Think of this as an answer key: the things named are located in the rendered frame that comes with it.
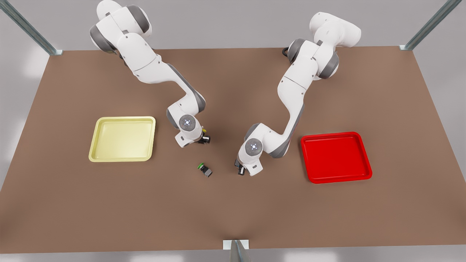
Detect pale yellow tray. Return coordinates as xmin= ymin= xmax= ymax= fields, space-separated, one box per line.
xmin=88 ymin=116 xmax=156 ymax=163

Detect red tray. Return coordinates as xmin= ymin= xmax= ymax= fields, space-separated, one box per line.
xmin=301 ymin=132 xmax=373 ymax=184

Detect silver frame post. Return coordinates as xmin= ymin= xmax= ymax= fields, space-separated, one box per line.
xmin=0 ymin=0 xmax=63 ymax=56
xmin=223 ymin=239 xmax=251 ymax=262
xmin=399 ymin=0 xmax=463 ymax=51

